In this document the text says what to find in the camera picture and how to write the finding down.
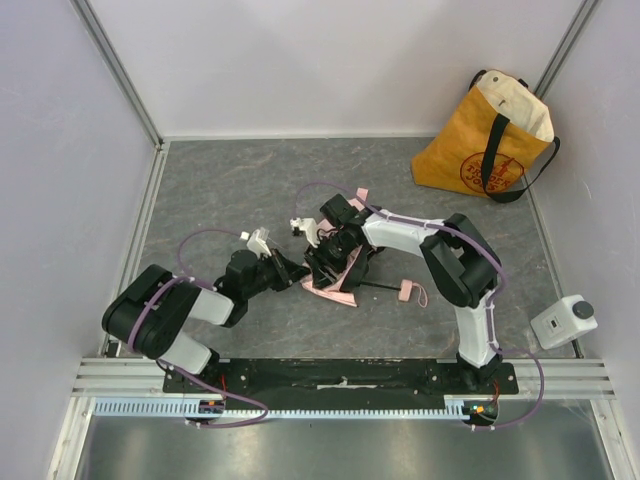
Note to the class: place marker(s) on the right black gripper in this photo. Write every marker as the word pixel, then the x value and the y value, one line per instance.
pixel 322 262

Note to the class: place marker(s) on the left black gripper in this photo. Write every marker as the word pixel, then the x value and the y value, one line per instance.
pixel 280 270

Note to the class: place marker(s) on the pink folding umbrella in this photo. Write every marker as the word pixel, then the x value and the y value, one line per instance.
pixel 349 235

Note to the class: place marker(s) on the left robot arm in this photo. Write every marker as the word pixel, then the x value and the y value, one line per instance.
pixel 150 315

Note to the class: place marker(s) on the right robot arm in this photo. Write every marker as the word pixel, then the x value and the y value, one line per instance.
pixel 464 268

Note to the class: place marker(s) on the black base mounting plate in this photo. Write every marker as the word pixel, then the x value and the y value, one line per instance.
pixel 355 383

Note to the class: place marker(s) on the yellow Trader Joe's tote bag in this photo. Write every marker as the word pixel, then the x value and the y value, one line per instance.
pixel 492 139

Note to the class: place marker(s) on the white box with grey knob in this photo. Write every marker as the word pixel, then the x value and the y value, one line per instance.
pixel 564 321

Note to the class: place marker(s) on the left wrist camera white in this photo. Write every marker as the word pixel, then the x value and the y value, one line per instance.
pixel 257 241

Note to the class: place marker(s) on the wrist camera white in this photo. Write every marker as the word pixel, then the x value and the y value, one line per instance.
pixel 257 241
pixel 306 227

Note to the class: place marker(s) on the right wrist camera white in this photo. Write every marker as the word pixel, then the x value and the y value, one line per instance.
pixel 306 227

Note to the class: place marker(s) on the aluminium rail frame front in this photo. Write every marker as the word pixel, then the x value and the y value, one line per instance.
pixel 553 379

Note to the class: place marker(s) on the light blue cable duct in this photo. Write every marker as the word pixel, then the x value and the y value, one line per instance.
pixel 196 409

